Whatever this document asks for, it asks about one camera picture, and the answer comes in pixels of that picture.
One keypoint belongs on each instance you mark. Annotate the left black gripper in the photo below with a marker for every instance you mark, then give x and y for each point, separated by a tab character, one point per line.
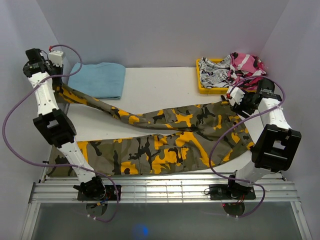
60	69

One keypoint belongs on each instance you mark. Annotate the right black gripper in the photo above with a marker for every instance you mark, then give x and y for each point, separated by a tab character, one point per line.
238	109

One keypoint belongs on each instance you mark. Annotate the yellow camouflage trousers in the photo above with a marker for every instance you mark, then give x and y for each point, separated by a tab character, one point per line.
203	136

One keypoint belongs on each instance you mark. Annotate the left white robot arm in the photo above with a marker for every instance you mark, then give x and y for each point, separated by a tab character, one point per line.
44	74

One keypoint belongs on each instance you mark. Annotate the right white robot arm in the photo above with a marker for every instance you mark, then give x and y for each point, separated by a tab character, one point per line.
277	145

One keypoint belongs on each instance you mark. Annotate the pink camouflage trousers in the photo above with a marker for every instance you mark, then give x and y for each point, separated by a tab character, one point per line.
242	66

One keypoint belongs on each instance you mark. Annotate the newspaper print trousers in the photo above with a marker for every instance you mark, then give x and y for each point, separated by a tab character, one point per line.
214	75

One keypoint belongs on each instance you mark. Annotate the yellow plastic tray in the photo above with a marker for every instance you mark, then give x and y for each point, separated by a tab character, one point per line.
208	91

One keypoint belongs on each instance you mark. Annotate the folded light blue cloth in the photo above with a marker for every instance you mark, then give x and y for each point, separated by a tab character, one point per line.
102	81

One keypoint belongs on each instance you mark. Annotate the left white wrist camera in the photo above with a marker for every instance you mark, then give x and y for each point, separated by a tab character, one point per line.
56	57

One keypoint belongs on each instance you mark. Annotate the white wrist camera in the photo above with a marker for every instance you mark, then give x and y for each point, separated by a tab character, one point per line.
56	57
235	95

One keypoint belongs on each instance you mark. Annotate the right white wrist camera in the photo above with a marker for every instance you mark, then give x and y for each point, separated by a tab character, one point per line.
235	95

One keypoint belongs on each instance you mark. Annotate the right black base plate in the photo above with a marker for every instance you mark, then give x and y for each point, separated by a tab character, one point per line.
227	192

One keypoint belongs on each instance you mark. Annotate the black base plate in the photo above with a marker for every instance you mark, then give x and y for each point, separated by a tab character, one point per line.
108	192
227	192

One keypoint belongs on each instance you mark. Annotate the aluminium mounting rail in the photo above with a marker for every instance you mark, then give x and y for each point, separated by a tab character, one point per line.
177	188

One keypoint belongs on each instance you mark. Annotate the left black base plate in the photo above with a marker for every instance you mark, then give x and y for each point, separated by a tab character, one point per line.
108	192

